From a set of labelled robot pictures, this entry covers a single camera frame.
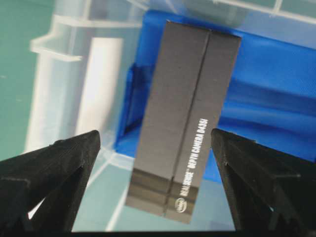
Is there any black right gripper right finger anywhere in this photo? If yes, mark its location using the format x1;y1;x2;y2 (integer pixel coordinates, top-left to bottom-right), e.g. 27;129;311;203
211;129;316;237

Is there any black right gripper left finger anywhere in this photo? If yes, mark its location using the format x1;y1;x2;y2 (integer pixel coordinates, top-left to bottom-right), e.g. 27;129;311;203
0;130;101;237

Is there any black box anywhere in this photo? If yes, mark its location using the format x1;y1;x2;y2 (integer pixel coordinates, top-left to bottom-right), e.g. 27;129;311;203
126;22;241;223

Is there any blue cloth liner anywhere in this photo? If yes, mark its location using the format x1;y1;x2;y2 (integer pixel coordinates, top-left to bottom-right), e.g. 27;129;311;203
116;9;316;188

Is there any clear plastic storage bin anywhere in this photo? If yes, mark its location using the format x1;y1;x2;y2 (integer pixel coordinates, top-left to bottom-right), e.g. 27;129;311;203
25;0;316;232

